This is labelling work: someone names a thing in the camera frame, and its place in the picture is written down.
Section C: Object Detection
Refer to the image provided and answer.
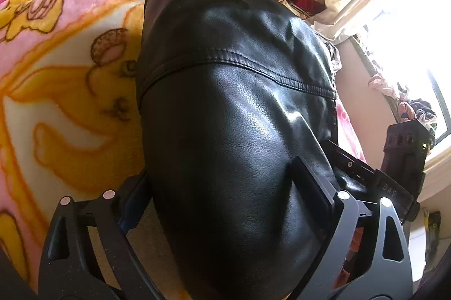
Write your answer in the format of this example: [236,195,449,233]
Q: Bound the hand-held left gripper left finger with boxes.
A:
[38,173,166,300]

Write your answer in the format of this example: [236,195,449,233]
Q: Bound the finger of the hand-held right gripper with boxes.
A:
[322,140,384,195]

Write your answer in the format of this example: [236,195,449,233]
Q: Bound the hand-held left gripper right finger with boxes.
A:
[287,155,414,300]

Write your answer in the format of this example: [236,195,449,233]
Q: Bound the black leather jacket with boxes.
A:
[136,0,369,300]

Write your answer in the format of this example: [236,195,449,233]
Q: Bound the pink and dark hanging clothes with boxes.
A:
[368,74,439,143]

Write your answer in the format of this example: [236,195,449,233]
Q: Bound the bright window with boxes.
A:
[352,0,451,174]

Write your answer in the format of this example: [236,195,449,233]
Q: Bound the pink printed bear blanket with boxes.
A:
[0,0,367,300]

